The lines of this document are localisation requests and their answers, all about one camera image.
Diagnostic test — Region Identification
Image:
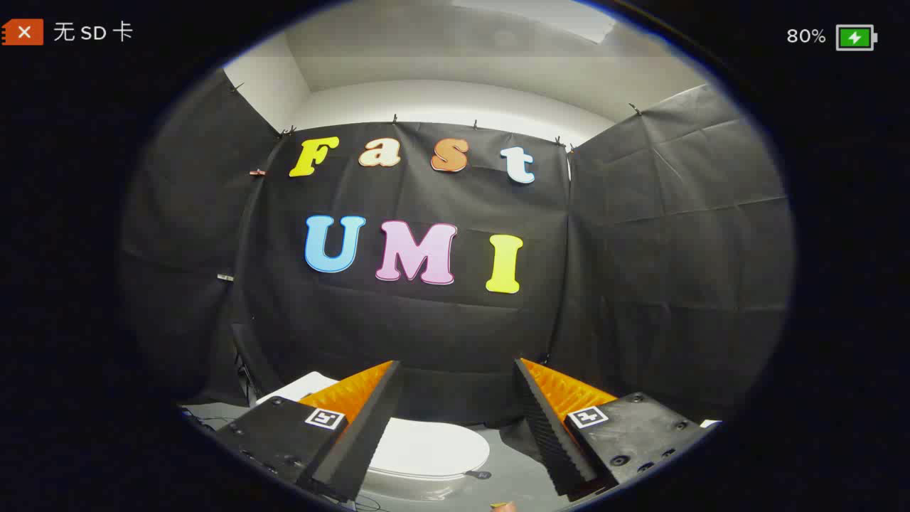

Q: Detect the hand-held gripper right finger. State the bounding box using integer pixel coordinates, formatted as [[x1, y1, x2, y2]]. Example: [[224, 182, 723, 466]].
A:
[[514, 358, 713, 498]]

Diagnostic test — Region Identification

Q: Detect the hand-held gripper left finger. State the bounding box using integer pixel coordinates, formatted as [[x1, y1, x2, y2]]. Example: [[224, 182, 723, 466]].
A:
[[213, 360, 403, 503]]

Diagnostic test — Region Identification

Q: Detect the white toilet lid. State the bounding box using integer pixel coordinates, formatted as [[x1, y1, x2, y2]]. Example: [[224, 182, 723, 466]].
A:
[[368, 417, 493, 481]]

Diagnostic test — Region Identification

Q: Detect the white ceramic toilet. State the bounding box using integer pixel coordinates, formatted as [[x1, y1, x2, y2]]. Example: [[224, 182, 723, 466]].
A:
[[255, 370, 498, 501]]

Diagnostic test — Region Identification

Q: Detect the black backdrop cloth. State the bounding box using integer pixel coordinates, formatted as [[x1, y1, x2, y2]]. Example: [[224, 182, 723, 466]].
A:
[[119, 68, 794, 429]]

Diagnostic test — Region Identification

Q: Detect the black metal stand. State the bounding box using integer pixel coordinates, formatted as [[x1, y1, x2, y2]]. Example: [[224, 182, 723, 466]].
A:
[[231, 324, 265, 407]]

